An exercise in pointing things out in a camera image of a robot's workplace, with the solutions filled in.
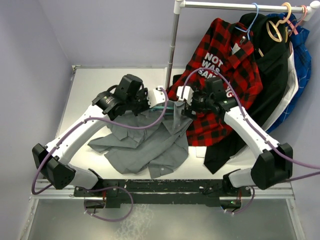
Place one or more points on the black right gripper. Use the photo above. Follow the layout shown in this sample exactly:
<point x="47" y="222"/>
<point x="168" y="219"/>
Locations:
<point x="188" y="113"/>

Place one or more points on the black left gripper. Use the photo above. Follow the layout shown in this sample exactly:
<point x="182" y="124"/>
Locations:
<point x="144" y="94"/>

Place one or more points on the grey button-up shirt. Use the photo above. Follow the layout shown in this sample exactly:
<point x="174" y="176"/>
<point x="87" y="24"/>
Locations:
<point x="161" y="148"/>

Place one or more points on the teal plastic hanger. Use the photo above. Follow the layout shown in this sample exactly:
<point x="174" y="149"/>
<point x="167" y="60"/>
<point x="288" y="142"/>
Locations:
<point x="162" y="108"/>

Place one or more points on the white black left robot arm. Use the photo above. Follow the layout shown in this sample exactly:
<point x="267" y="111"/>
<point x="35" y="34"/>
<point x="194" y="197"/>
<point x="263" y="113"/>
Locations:
<point x="52" y="160"/>

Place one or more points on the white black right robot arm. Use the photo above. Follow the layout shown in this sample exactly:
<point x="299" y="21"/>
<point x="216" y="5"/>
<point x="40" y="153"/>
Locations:
<point x="272" y="165"/>

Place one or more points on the red black plaid shirt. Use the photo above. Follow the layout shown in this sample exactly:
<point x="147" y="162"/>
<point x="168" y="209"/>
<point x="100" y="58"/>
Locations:
<point x="224" y="48"/>

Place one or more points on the white hanging shirt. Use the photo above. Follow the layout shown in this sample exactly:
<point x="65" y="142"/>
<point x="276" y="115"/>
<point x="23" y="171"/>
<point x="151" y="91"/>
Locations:
<point x="280" y="84"/>

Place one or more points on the black hanging shirt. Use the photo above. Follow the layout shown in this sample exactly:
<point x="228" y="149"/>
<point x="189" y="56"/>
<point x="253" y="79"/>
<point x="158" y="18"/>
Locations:
<point x="218" y="154"/>

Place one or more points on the blue checked shirt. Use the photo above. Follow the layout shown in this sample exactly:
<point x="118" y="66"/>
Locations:
<point x="299" y="73"/>

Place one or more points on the pink plastic hanger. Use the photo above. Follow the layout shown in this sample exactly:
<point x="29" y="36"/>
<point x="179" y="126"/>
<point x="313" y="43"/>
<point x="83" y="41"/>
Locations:
<point x="292" y="25"/>

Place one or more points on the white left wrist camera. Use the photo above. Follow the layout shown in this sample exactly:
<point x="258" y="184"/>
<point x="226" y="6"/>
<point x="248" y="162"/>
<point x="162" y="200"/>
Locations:
<point x="156" y="97"/>

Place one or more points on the silver clothes rack frame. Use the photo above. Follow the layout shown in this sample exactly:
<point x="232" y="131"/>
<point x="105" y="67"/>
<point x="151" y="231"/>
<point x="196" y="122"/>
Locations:
<point x="180" y="4"/>

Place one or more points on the aluminium extrusion rail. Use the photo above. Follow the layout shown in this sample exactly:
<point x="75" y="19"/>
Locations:
<point x="280" y="191"/>

